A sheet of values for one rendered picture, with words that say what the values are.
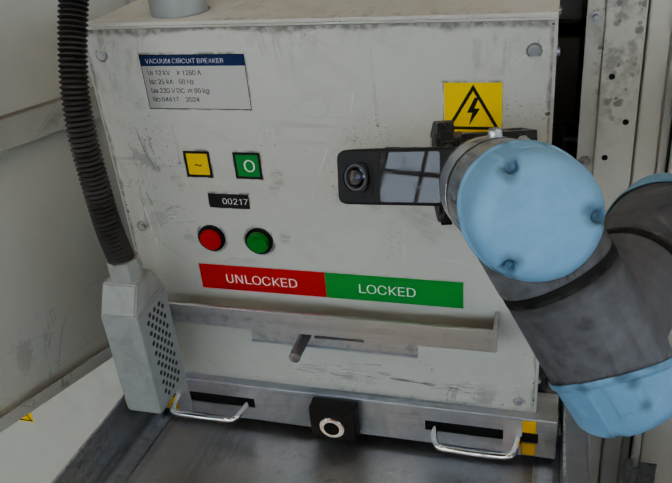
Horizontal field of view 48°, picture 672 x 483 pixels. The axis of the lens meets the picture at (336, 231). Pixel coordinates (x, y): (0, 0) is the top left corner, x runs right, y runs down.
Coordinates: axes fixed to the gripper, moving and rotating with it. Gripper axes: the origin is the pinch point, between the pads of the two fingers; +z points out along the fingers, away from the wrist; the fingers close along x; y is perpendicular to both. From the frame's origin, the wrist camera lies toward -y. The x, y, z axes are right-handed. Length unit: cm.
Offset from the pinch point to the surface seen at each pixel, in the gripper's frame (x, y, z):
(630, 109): 3.3, 28.1, 23.8
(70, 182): -2, -48, 30
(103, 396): -46, -59, 60
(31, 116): 7, -49, 22
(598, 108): 3.7, 24.4, 24.9
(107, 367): -40, -57, 57
